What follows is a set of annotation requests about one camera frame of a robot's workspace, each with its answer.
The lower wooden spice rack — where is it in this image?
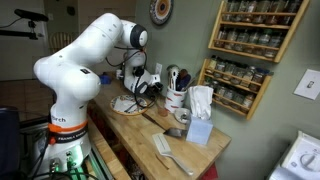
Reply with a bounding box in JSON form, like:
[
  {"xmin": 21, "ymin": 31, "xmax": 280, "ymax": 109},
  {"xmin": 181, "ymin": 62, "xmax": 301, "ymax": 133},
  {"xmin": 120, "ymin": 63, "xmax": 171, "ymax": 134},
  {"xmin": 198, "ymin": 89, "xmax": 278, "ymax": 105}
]
[{"xmin": 197, "ymin": 56, "xmax": 273, "ymax": 120}]

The white plastic spatula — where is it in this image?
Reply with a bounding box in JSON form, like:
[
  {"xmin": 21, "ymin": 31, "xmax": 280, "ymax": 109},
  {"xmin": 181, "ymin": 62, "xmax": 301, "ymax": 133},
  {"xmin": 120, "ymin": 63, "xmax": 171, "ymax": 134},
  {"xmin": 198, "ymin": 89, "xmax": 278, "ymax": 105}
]
[{"xmin": 152, "ymin": 133, "xmax": 194, "ymax": 176}]

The wooden spice rack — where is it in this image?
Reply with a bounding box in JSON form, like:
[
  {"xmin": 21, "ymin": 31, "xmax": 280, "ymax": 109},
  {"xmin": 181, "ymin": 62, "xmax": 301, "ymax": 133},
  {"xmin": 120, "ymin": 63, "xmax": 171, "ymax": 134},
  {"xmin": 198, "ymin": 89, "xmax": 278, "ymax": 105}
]
[
  {"xmin": 197, "ymin": 56, "xmax": 273, "ymax": 120},
  {"xmin": 208, "ymin": 0, "xmax": 310, "ymax": 63}
]

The white wall outlet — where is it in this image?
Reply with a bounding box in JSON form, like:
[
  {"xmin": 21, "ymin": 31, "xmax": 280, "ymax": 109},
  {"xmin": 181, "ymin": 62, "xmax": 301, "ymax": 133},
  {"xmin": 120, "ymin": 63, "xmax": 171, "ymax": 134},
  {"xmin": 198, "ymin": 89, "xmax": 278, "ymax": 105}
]
[{"xmin": 155, "ymin": 63, "xmax": 162, "ymax": 75}]

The white stove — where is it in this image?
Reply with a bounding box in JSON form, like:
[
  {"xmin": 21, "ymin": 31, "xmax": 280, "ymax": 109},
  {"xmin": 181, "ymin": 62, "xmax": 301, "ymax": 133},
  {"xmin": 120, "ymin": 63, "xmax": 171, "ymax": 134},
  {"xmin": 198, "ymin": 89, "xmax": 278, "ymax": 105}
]
[{"xmin": 267, "ymin": 131, "xmax": 320, "ymax": 180}]

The white light switch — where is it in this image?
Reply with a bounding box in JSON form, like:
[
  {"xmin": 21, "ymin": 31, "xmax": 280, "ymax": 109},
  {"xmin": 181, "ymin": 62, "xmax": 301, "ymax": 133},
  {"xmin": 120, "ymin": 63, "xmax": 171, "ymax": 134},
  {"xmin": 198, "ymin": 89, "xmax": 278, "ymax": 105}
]
[{"xmin": 294, "ymin": 69, "xmax": 320, "ymax": 100}]

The white red utensil crock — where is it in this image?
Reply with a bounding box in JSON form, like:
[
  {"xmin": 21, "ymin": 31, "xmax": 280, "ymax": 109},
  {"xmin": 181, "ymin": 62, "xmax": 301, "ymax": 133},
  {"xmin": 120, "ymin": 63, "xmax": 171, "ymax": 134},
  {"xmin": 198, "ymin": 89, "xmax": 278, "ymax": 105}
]
[{"xmin": 164, "ymin": 88, "xmax": 187, "ymax": 113}]

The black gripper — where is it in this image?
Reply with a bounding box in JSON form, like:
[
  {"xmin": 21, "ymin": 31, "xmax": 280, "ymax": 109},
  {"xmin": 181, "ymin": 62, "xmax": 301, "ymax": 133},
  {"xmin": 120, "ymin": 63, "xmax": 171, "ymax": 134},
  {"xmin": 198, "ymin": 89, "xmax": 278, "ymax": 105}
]
[{"xmin": 144, "ymin": 82, "xmax": 163, "ymax": 99}]

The white folded napkin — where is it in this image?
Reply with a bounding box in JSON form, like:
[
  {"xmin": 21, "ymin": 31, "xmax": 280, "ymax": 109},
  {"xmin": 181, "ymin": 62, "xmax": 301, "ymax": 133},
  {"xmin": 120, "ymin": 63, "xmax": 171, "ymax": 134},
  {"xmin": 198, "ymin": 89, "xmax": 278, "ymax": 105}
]
[{"xmin": 114, "ymin": 99, "xmax": 137, "ymax": 112}]

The colourful patterned ceramic plate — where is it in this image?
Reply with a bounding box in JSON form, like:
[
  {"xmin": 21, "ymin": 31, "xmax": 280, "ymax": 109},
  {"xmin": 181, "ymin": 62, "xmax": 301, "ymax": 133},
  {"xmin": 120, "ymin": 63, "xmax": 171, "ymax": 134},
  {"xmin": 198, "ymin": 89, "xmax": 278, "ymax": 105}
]
[{"xmin": 110, "ymin": 95, "xmax": 147, "ymax": 116}]

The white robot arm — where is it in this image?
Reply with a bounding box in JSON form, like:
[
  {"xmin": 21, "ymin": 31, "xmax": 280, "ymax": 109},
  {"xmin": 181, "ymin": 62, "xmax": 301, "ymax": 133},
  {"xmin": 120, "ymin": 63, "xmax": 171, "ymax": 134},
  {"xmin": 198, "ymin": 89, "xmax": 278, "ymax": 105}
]
[{"xmin": 34, "ymin": 13, "xmax": 152, "ymax": 173}]

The upper wooden spice rack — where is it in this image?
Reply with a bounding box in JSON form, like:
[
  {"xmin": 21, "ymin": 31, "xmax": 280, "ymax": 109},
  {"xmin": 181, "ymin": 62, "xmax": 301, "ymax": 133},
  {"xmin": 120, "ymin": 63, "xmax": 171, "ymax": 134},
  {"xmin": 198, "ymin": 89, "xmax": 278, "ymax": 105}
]
[{"xmin": 208, "ymin": 0, "xmax": 310, "ymax": 63}]

